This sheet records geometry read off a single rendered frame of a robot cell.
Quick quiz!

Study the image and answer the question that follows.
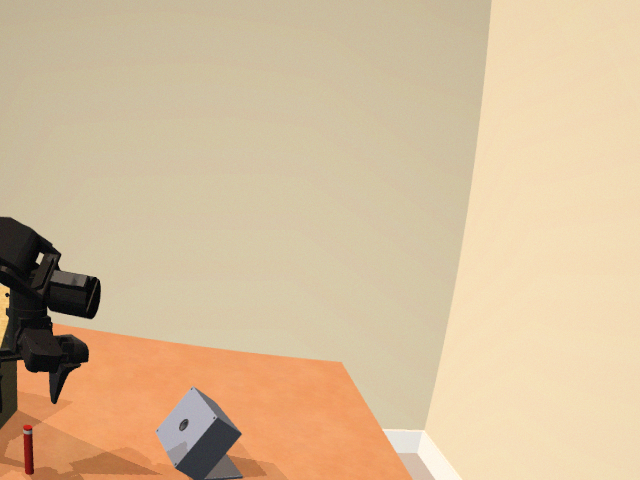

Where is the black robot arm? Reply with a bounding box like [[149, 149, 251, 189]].
[[0, 217, 101, 374]]

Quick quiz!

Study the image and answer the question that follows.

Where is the grey metal panel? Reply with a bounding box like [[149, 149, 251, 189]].
[[155, 386, 243, 480]]

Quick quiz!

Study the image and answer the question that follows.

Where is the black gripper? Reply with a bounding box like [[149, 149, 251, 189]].
[[0, 306, 89, 404]]

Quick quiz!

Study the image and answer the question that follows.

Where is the red peg with white band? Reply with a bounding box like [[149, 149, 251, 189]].
[[23, 425, 34, 475]]

